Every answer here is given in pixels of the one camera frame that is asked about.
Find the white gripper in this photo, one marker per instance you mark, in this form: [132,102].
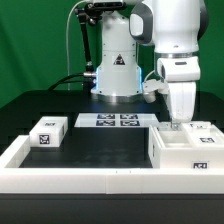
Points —
[179,76]

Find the white cabinet door panel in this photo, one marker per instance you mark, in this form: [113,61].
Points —
[166,126]
[203,134]

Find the white cabinet body box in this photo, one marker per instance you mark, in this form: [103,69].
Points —
[171,149]

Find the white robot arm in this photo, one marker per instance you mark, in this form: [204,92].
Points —
[150,46]

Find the white cabinet top block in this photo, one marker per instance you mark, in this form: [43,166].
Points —
[49,131]

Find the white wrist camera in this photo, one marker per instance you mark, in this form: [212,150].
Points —
[149,88]

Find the white marker base plate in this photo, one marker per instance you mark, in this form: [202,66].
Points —
[115,120]

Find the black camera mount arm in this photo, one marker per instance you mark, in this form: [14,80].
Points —
[88,15]

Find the white U-shaped fence frame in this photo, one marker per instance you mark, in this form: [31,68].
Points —
[14,179]

